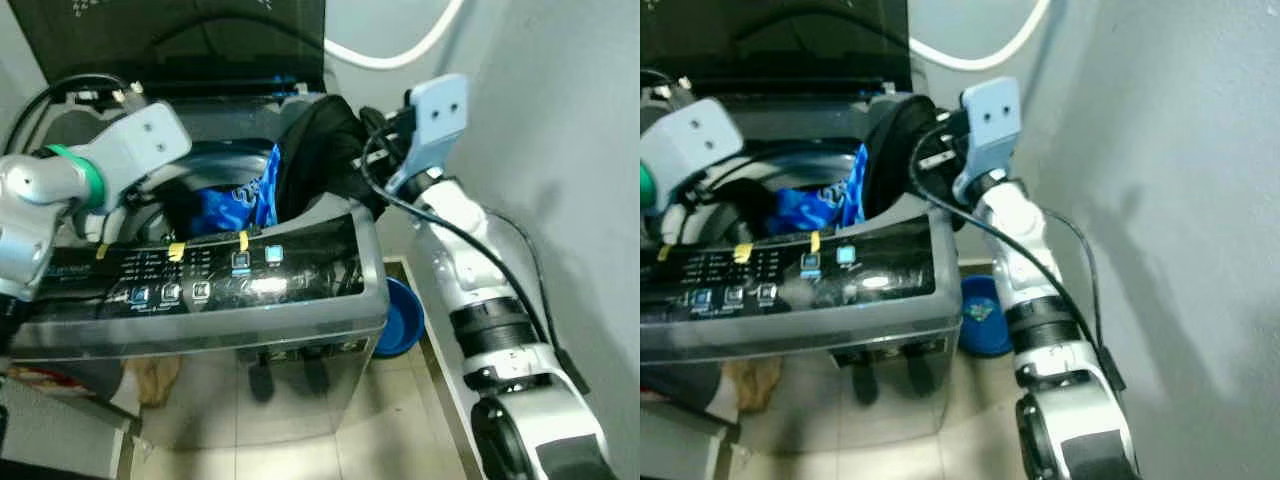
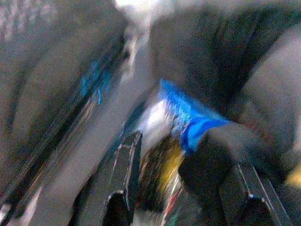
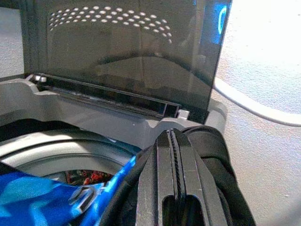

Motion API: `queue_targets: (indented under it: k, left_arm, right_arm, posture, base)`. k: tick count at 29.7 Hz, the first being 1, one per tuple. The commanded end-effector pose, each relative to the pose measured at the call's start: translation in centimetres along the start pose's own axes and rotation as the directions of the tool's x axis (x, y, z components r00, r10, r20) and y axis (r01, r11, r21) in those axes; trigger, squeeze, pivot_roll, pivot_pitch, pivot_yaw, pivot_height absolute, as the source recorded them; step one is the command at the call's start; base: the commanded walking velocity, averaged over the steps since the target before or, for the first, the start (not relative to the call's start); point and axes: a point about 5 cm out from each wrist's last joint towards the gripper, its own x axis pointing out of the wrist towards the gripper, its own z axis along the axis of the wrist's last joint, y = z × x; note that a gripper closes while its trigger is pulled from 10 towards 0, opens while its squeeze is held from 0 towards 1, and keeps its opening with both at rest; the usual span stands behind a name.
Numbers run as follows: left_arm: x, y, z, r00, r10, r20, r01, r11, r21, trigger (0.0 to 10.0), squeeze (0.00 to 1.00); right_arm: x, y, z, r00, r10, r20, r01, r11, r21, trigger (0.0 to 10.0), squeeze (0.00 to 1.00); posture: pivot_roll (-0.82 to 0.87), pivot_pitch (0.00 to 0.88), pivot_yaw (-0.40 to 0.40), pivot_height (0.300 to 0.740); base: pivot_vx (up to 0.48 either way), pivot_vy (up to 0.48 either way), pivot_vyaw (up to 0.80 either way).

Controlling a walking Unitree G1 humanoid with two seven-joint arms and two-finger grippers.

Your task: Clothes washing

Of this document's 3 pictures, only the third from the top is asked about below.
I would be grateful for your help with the blue patterned garment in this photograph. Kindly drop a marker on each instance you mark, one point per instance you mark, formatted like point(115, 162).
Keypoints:
point(35, 195)

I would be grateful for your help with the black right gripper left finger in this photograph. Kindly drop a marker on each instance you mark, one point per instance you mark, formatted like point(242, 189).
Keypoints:
point(152, 179)

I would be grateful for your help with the dark patterned clothes in drum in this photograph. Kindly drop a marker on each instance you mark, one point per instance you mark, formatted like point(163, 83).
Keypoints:
point(89, 176)

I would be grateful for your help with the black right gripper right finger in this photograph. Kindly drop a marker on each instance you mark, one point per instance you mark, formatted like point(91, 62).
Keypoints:
point(190, 169)

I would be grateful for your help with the grey top-load washing machine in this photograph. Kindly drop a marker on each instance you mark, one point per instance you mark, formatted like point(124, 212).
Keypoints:
point(105, 122)

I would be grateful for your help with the black garment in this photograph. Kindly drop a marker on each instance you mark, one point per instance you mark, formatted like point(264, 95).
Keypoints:
point(218, 160)

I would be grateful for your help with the dark tinted washer lid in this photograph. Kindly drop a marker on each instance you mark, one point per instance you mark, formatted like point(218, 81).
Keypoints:
point(117, 70)

